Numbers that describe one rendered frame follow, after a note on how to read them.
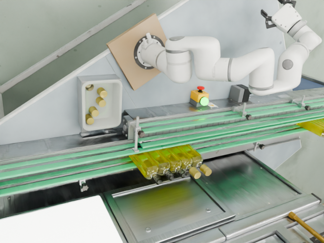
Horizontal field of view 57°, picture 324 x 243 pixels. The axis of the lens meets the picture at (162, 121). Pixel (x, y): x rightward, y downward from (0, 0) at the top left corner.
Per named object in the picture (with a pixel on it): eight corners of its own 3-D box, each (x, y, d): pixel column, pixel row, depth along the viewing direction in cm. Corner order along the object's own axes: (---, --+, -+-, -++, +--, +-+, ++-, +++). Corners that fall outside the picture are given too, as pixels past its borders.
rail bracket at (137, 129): (126, 143, 136) (137, 157, 126) (128, 110, 129) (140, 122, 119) (132, 142, 137) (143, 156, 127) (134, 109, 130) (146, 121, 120)
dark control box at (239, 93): (228, 97, 173) (237, 102, 166) (230, 84, 170) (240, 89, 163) (238, 96, 177) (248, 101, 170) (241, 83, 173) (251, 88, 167)
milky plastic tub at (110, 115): (78, 123, 134) (83, 131, 128) (76, 75, 125) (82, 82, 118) (114, 118, 142) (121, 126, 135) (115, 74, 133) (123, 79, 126)
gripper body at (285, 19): (306, 17, 129) (288, 0, 132) (288, 33, 131) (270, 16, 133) (303, 23, 136) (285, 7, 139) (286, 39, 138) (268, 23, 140)
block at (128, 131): (121, 133, 140) (126, 140, 135) (121, 115, 136) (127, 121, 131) (128, 132, 142) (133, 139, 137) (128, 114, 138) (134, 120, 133)
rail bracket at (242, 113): (229, 110, 160) (246, 120, 149) (232, 97, 157) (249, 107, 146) (235, 109, 162) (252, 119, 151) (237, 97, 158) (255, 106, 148)
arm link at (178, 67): (157, 76, 123) (177, 89, 111) (153, 46, 116) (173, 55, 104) (177, 70, 127) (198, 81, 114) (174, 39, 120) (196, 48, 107)
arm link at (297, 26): (310, 20, 129) (305, 15, 129) (293, 33, 130) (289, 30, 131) (306, 26, 136) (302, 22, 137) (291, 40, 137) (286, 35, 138)
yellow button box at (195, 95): (188, 101, 160) (196, 107, 154) (190, 88, 157) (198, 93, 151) (199, 101, 163) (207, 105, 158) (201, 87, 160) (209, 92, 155)
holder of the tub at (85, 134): (78, 133, 137) (83, 141, 131) (76, 75, 125) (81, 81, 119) (114, 128, 145) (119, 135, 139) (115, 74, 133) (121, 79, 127)
